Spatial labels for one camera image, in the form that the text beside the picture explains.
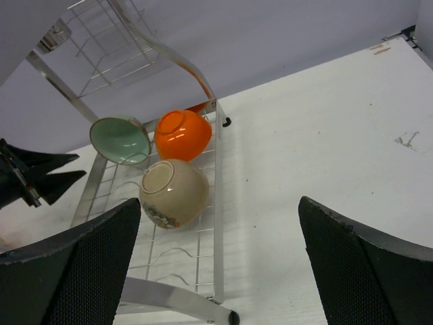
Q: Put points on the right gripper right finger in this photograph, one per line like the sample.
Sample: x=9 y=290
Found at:
x=364 y=275

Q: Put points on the green bowl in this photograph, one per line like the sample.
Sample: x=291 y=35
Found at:
x=121 y=139

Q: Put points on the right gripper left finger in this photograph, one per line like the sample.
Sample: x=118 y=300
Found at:
x=74 y=277

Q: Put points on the metal two-tier dish rack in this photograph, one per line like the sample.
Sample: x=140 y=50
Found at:
x=179 y=269

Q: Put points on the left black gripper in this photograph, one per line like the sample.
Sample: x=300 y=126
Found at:
x=19 y=182

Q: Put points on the orange bowl in rack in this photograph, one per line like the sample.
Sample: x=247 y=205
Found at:
x=182 y=134

